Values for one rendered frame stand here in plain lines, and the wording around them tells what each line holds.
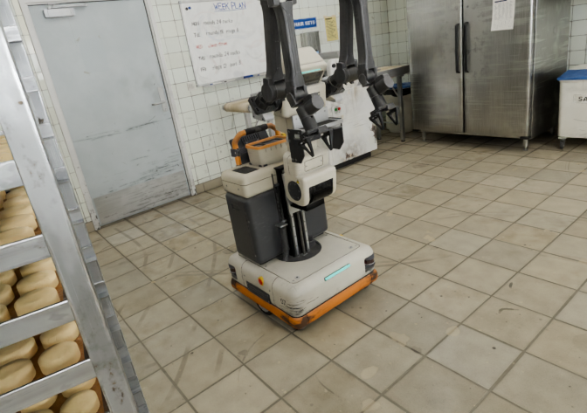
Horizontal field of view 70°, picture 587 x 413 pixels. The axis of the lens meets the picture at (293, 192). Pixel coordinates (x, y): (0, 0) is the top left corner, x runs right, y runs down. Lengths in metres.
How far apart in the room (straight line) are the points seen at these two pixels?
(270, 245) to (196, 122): 2.63
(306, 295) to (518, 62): 3.42
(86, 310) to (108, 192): 3.96
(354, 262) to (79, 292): 1.92
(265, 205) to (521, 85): 3.25
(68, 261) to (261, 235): 1.81
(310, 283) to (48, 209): 1.77
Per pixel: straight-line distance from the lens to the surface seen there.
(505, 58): 4.87
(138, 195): 4.61
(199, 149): 4.77
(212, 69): 4.83
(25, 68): 0.97
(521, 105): 4.86
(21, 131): 0.52
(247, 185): 2.18
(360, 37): 2.00
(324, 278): 2.23
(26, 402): 0.67
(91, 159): 4.43
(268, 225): 2.31
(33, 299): 0.65
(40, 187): 0.53
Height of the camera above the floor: 1.41
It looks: 19 degrees down
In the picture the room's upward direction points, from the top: 9 degrees counter-clockwise
